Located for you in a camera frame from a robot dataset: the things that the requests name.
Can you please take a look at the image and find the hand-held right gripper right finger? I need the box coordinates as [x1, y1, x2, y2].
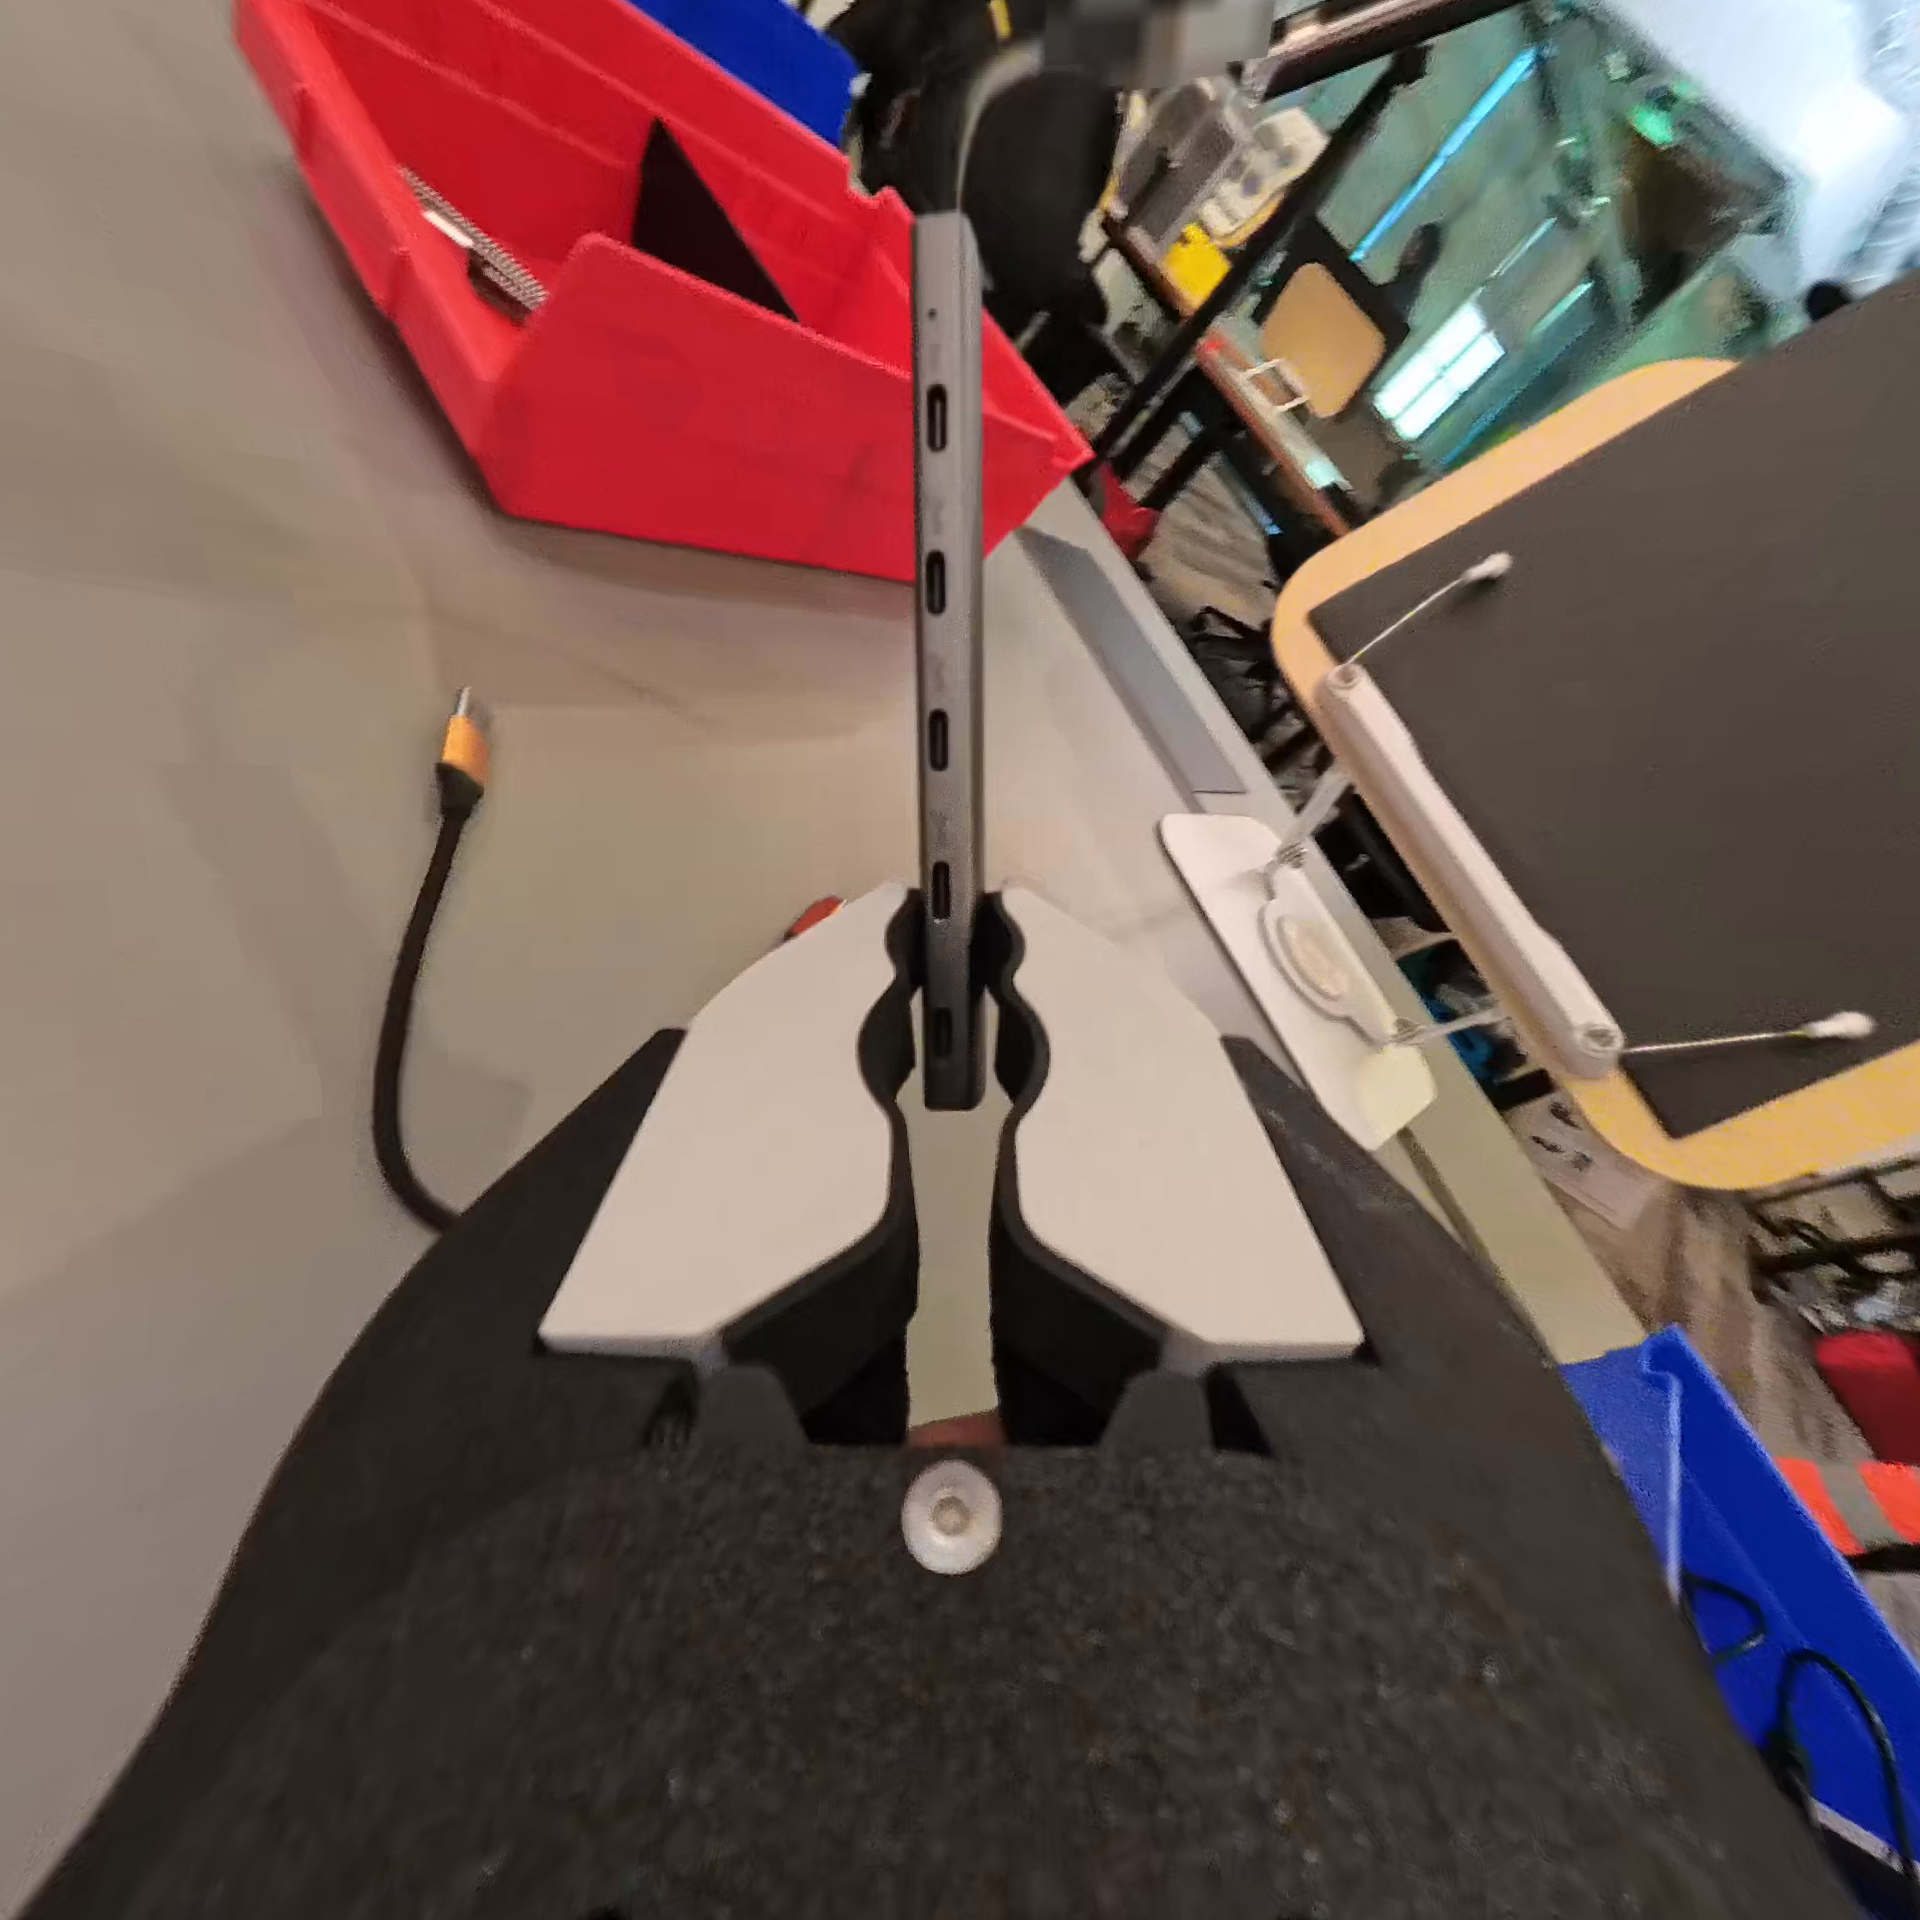
[994, 881, 1366, 1373]

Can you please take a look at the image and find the black cable with orange plug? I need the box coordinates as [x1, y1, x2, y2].
[372, 688, 496, 1232]

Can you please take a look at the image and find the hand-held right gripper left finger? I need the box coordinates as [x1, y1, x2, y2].
[537, 885, 920, 1369]

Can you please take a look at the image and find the white folding stand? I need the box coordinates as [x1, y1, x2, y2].
[1158, 545, 1877, 1154]

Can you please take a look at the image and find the dark grey USB hub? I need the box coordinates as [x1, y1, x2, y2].
[909, 210, 991, 1114]

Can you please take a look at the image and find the red storage bin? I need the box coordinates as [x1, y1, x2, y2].
[231, 0, 1094, 585]

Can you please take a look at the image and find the black office chair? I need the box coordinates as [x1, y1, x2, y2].
[960, 66, 1125, 353]

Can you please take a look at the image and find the grey desk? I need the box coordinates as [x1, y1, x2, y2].
[0, 0, 1644, 1920]

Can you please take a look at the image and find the blue storage bin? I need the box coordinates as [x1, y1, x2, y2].
[1558, 1327, 1920, 1905]
[621, 0, 863, 146]

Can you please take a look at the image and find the wood-framed black board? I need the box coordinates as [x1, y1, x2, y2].
[1270, 277, 1920, 1193]

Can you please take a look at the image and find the tan backed chair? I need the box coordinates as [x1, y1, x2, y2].
[1256, 263, 1389, 423]

